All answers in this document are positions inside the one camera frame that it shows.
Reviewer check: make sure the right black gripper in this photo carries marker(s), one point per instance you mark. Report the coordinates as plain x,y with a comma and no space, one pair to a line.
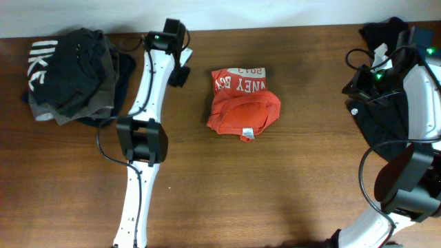
358,91

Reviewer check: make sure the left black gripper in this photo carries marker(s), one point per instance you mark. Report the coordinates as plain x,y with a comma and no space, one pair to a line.
181,76

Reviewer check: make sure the red polo shirt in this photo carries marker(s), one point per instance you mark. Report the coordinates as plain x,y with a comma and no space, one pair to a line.
242,104

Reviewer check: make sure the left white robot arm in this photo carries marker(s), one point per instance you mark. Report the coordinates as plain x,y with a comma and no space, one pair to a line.
143,140

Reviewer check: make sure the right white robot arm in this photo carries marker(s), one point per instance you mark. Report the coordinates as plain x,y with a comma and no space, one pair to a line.
407,188

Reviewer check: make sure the black garment at right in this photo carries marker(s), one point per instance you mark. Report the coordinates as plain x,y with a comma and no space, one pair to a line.
378,123

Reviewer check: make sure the navy folded shirt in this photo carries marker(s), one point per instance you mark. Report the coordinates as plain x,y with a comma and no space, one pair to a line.
126,67

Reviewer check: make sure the grey folded shirt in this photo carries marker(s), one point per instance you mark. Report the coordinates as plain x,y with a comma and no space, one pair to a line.
100,100

